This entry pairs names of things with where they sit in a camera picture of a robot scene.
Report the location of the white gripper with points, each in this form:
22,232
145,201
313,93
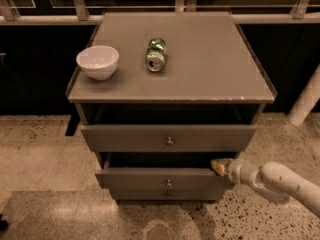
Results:
235,171

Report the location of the grey drawer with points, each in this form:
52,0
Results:
161,171
168,138
178,195

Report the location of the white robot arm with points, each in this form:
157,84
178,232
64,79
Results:
272,180

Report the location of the grey drawer cabinet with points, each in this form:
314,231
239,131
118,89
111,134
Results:
210,76

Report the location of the white cylindrical pole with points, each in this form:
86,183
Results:
307,100

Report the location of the green soda can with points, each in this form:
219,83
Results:
156,54

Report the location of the white bowl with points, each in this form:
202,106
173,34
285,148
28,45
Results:
98,62

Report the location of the metal window railing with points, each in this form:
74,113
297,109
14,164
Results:
69,12

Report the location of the black object at floor edge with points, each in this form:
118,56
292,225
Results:
3,224

